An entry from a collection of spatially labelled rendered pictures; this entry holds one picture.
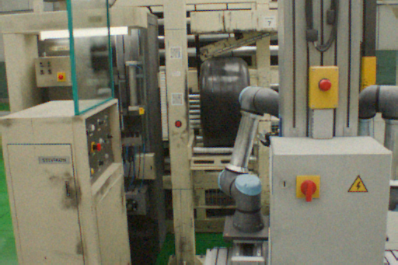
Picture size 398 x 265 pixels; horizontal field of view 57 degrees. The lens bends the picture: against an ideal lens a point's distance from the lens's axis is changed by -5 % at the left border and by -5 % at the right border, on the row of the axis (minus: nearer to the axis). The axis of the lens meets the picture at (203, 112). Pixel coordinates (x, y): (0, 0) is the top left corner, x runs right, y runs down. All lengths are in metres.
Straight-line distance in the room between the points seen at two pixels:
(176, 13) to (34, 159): 1.22
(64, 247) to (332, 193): 1.26
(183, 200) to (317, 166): 1.58
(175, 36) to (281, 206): 1.51
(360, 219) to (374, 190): 0.10
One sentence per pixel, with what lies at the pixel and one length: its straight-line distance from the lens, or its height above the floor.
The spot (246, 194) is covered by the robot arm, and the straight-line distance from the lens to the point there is 1.71.
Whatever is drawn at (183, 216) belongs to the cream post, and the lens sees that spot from 2.64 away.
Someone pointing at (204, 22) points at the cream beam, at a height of 1.70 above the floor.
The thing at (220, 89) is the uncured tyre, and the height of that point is 1.29.
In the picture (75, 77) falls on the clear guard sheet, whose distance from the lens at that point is 1.66.
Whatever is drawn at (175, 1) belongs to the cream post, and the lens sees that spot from 2.42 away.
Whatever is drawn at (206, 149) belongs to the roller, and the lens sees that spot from 2.39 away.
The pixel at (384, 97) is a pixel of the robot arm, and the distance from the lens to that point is 1.66.
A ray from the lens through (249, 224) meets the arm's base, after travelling 1.75.
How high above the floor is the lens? 1.53
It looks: 10 degrees down
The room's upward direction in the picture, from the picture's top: 2 degrees counter-clockwise
